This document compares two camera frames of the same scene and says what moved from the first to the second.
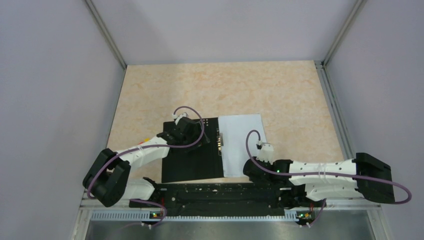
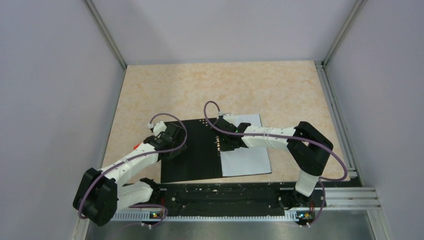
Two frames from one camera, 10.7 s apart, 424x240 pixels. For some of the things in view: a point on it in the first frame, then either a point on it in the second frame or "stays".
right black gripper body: x=267 y=180 → x=224 y=145
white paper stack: x=233 y=131 stays
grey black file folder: x=204 y=162 stays
